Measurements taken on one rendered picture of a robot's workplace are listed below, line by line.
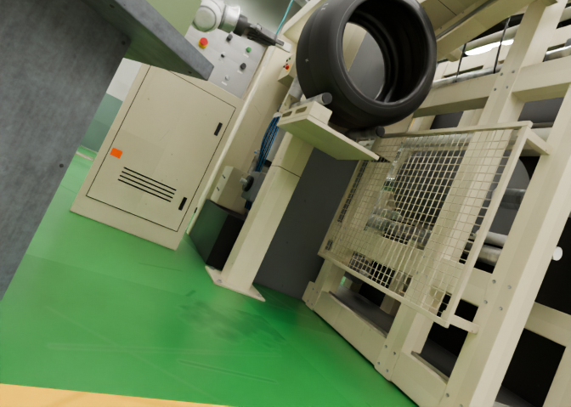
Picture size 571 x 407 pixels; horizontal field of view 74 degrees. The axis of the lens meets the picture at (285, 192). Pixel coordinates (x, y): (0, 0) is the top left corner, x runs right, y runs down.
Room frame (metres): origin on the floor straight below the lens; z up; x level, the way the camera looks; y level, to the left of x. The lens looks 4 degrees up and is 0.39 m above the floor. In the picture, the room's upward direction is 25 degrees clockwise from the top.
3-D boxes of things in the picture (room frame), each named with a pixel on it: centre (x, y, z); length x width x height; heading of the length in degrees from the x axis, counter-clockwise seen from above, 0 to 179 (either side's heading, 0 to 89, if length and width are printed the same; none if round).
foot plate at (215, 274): (1.90, 0.05, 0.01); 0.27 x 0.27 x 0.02; 21
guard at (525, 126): (1.57, -0.45, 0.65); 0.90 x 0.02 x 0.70; 21
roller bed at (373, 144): (2.00, -0.34, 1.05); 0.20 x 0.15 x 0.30; 21
